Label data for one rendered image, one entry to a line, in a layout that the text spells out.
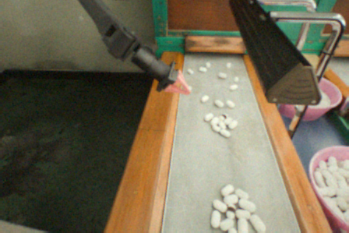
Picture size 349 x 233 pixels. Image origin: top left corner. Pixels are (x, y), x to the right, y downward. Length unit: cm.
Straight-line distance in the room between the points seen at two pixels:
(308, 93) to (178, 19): 85
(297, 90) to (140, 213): 40
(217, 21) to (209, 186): 79
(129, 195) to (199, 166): 20
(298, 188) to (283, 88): 33
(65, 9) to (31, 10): 31
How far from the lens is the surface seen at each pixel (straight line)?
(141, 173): 60
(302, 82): 36
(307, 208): 62
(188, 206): 57
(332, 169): 75
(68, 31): 235
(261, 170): 66
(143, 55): 61
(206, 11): 111
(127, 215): 55
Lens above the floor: 125
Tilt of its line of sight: 37 degrees down
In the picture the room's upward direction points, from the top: straight up
